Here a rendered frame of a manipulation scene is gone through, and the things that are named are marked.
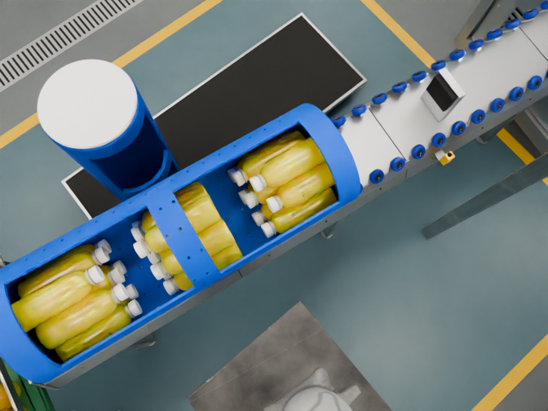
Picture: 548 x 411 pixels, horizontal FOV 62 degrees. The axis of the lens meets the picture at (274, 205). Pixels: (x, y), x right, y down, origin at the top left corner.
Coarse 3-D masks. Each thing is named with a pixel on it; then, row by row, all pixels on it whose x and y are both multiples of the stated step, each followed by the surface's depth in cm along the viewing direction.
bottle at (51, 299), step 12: (60, 276) 102; (72, 276) 101; (84, 276) 102; (48, 288) 100; (60, 288) 99; (72, 288) 100; (84, 288) 101; (24, 300) 99; (36, 300) 98; (48, 300) 99; (60, 300) 99; (72, 300) 100; (24, 312) 98; (36, 312) 98; (48, 312) 99; (60, 312) 102; (24, 324) 98; (36, 324) 100
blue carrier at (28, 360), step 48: (240, 144) 108; (336, 144) 105; (144, 192) 107; (336, 192) 128; (96, 240) 118; (192, 240) 100; (240, 240) 125; (0, 288) 96; (144, 288) 122; (192, 288) 106; (0, 336) 93
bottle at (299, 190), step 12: (324, 168) 113; (300, 180) 112; (312, 180) 112; (324, 180) 112; (276, 192) 113; (288, 192) 111; (300, 192) 111; (312, 192) 112; (288, 204) 112; (300, 204) 114
